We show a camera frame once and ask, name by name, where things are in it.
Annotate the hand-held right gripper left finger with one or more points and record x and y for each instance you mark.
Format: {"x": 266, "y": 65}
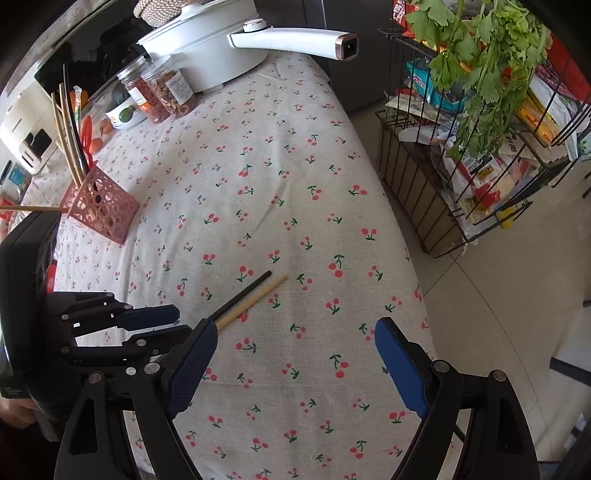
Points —
{"x": 191, "y": 364}

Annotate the pink perforated plastic basket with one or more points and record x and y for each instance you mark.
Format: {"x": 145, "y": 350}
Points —
{"x": 106, "y": 207}

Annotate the yellow snack packet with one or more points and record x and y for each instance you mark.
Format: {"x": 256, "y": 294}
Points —
{"x": 538, "y": 117}

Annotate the red utensil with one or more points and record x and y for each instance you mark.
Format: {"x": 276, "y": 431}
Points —
{"x": 87, "y": 136}

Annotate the large red plastic bag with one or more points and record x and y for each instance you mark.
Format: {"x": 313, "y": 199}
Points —
{"x": 568, "y": 60}

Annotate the red and white snack packet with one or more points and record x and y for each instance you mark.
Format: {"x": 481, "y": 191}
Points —
{"x": 485, "y": 177}

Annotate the woven lidded basket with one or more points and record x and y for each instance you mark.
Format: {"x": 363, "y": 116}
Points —
{"x": 154, "y": 11}

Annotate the bunch of leafy greens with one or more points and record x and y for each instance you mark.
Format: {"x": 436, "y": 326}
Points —
{"x": 480, "y": 69}

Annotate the grey refrigerator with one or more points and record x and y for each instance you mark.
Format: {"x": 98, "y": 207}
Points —
{"x": 346, "y": 69}

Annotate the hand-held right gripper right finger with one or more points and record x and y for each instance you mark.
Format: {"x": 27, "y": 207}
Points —
{"x": 401, "y": 364}

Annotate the cream air fryer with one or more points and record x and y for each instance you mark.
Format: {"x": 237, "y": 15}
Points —
{"x": 27, "y": 124}

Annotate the black chopstick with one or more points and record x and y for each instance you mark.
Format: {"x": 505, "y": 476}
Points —
{"x": 76, "y": 120}
{"x": 244, "y": 291}

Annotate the small orange persimmon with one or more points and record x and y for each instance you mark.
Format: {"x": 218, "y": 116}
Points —
{"x": 95, "y": 145}
{"x": 106, "y": 126}

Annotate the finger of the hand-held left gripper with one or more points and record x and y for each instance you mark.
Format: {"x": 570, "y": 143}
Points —
{"x": 152, "y": 316}
{"x": 152, "y": 344}

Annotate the white electric pot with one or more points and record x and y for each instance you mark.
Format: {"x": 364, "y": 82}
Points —
{"x": 203, "y": 41}

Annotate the blue and white snack packet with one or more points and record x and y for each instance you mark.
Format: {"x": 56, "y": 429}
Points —
{"x": 434, "y": 90}

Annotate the plastic jar of dried slices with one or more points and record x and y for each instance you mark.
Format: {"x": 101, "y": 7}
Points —
{"x": 178, "y": 90}

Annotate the plastic jar of red berries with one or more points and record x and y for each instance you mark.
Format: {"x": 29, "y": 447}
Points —
{"x": 147, "y": 97}

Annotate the glass canister with blue label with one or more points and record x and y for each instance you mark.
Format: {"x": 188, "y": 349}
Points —
{"x": 19, "y": 177}

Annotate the wooden chopstick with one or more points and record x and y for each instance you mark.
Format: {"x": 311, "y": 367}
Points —
{"x": 32, "y": 209}
{"x": 64, "y": 138}
{"x": 71, "y": 134}
{"x": 258, "y": 295}

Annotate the black and white microwave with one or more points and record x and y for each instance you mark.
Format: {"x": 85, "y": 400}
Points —
{"x": 87, "y": 50}

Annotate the cherry print tablecloth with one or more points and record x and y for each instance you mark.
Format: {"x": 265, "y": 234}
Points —
{"x": 277, "y": 207}

